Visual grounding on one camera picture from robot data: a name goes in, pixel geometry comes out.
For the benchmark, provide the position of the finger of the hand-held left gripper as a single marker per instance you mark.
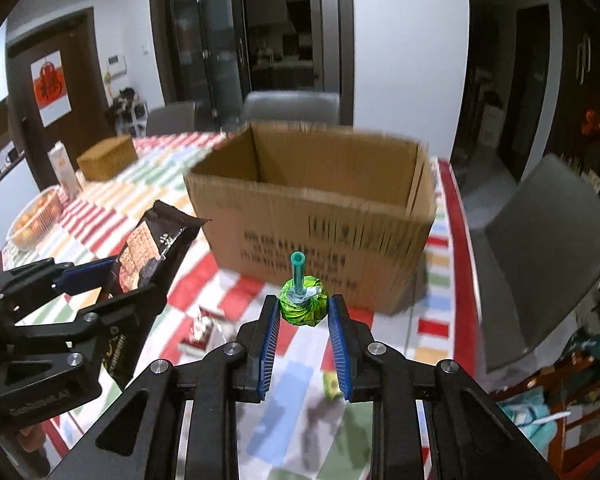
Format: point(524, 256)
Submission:
point(90, 320)
point(87, 275)

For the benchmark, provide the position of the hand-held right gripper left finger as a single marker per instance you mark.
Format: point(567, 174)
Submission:
point(271, 347)

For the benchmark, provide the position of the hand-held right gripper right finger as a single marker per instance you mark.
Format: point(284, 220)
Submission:
point(338, 350)

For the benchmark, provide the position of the green foil lollipop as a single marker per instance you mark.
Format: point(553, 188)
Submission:
point(305, 306)

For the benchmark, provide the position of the dark brown cracker packet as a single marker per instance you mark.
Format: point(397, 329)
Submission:
point(152, 237)

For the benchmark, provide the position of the brown cardboard box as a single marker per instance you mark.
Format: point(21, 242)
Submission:
point(305, 225)

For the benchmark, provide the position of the light green small packet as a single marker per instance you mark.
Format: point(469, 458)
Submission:
point(330, 385)

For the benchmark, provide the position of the red pink snack packet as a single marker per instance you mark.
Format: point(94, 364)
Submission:
point(200, 332)

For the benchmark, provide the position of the plastic bowl of oranges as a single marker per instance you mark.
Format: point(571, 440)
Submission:
point(35, 217)

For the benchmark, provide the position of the white orange carton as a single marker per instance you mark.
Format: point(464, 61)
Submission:
point(65, 170)

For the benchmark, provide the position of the woven wicker box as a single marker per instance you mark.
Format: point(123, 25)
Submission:
point(107, 160)

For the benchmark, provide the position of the small white toy shelf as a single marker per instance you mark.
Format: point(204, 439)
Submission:
point(129, 112)

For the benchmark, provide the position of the red white door poster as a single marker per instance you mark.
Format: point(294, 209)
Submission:
point(52, 87)

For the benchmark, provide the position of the teal cloth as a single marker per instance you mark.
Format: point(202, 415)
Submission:
point(525, 410)

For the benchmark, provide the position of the brown wooden door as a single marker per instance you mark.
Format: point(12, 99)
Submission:
point(87, 60)

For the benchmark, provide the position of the large grey dining chair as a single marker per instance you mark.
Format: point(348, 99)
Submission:
point(545, 250)

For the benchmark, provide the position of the wooden chair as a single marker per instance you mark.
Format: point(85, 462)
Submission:
point(580, 395)

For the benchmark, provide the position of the dark green garment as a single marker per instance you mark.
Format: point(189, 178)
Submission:
point(597, 345)

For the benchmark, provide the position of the dark framed glass sliding door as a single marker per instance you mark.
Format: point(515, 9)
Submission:
point(205, 35)

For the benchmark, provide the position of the white floor box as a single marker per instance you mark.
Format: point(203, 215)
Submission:
point(491, 126)

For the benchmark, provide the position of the brown wardrobe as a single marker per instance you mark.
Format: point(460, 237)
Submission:
point(580, 85)

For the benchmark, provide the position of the white wall intercom panel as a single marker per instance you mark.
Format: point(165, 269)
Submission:
point(116, 65)

